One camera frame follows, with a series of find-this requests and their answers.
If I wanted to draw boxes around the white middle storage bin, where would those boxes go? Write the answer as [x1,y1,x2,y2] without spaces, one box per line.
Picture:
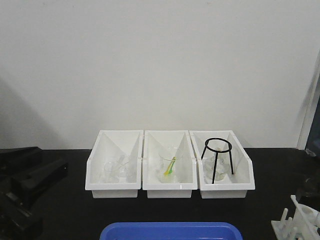
[142,130,198,199]

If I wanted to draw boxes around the white test tube rack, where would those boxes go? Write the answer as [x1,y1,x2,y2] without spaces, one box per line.
[271,195,320,240]

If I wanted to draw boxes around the glass beaker in middle bin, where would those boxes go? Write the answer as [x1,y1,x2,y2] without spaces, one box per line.
[157,146,182,184]

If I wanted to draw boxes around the white storage bin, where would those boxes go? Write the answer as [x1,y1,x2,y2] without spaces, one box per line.
[85,130,144,199]
[189,130,255,199]
[142,130,198,199]

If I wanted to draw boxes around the black tripod ring stand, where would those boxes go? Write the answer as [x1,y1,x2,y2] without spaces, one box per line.
[201,137,234,184]

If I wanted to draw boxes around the white left storage bin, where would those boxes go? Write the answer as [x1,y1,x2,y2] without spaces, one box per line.
[85,130,144,199]

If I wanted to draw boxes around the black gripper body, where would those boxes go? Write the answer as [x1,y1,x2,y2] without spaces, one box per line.
[0,146,69,240]

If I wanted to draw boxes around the white right storage bin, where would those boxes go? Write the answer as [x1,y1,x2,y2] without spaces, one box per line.
[189,130,255,199]

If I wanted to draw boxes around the green yellow plastic spatulas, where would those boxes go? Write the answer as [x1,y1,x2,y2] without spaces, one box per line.
[163,156,176,176]

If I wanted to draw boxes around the small glassware in left bin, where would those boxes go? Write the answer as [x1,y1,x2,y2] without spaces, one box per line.
[101,154,131,183]

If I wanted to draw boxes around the blue plastic tray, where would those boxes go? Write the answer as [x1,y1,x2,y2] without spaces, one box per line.
[99,222,243,240]

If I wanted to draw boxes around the glass jar under tripod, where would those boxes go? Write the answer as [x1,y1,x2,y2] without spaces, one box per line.
[202,157,229,184]

